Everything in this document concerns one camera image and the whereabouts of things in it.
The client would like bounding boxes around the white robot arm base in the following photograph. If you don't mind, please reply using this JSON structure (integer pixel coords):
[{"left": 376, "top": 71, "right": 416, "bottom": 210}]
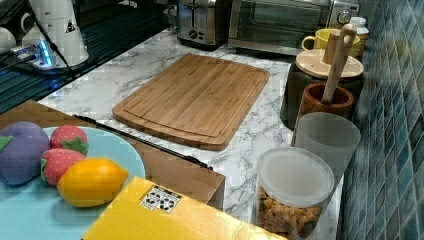
[{"left": 21, "top": 0, "right": 89, "bottom": 70}]

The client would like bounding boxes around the silver two-slot toaster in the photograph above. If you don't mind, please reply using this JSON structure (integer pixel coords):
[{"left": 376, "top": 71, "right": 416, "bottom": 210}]
[{"left": 177, "top": 0, "right": 233, "bottom": 48}]

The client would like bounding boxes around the silver toaster oven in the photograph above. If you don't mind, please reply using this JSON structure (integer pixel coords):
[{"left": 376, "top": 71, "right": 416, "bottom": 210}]
[{"left": 228, "top": 0, "right": 360, "bottom": 55}]

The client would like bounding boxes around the bamboo cutting board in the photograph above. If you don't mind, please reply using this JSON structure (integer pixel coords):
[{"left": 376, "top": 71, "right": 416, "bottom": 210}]
[{"left": 112, "top": 54, "right": 269, "bottom": 151}]

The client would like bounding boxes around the wooden box with black edge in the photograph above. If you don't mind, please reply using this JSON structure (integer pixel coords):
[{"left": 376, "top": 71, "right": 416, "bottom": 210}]
[{"left": 1, "top": 100, "right": 225, "bottom": 210}]

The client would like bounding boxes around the clear jar with snacks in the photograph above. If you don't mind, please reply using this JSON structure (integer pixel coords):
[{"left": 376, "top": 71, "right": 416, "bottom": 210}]
[{"left": 252, "top": 147, "right": 334, "bottom": 240}]

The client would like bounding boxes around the yellow cardboard box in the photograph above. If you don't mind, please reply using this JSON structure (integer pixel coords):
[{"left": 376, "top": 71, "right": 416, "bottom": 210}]
[{"left": 82, "top": 177, "right": 287, "bottom": 240}]

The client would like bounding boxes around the dark canister with wooden lid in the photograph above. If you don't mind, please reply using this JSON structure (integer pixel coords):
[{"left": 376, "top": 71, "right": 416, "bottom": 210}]
[{"left": 280, "top": 49, "right": 365, "bottom": 130}]

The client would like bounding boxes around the frosted plastic cup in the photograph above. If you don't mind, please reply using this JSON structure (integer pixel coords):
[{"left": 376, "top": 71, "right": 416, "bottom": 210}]
[{"left": 294, "top": 112, "right": 361, "bottom": 185}]

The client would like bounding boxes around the brown wooden mortar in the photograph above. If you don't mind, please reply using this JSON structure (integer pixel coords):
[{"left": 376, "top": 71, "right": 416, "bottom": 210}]
[{"left": 294, "top": 83, "right": 354, "bottom": 133}]

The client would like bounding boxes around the yellow ceramic mug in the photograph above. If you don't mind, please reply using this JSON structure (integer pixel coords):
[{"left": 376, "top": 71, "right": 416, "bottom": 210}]
[{"left": 301, "top": 28, "right": 360, "bottom": 57}]

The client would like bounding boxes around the yellow toy lemon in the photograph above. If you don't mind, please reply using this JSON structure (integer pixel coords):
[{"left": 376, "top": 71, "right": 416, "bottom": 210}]
[{"left": 57, "top": 158, "right": 129, "bottom": 208}]

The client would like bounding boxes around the upper red toy strawberry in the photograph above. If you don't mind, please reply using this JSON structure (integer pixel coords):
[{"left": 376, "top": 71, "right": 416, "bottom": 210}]
[{"left": 50, "top": 125, "right": 89, "bottom": 155}]

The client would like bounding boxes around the red toy strawberry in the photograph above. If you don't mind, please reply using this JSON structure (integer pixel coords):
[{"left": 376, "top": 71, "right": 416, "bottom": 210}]
[
  {"left": 50, "top": 125, "right": 89, "bottom": 155},
  {"left": 41, "top": 148, "right": 85, "bottom": 186}
]

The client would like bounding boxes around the light wooden pestle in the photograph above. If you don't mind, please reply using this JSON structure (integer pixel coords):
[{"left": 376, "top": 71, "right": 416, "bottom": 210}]
[{"left": 321, "top": 24, "right": 356, "bottom": 105}]

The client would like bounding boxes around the lower red toy strawberry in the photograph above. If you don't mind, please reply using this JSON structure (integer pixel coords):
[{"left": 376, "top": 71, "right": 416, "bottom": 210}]
[{"left": 41, "top": 148, "right": 85, "bottom": 186}]

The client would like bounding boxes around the white-capped spice bottle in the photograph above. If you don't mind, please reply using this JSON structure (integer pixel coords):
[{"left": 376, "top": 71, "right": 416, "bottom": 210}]
[{"left": 350, "top": 17, "right": 369, "bottom": 60}]

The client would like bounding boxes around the purple plush eggplant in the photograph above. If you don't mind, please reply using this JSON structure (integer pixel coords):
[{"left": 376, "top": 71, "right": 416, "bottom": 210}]
[{"left": 1, "top": 121, "right": 50, "bottom": 186}]

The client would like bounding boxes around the light blue plate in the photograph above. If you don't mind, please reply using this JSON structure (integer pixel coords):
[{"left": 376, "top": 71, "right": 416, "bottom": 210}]
[{"left": 0, "top": 127, "right": 145, "bottom": 240}]

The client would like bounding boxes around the black cable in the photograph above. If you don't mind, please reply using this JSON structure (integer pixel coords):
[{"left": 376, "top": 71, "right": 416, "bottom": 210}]
[{"left": 23, "top": 0, "right": 76, "bottom": 79}]

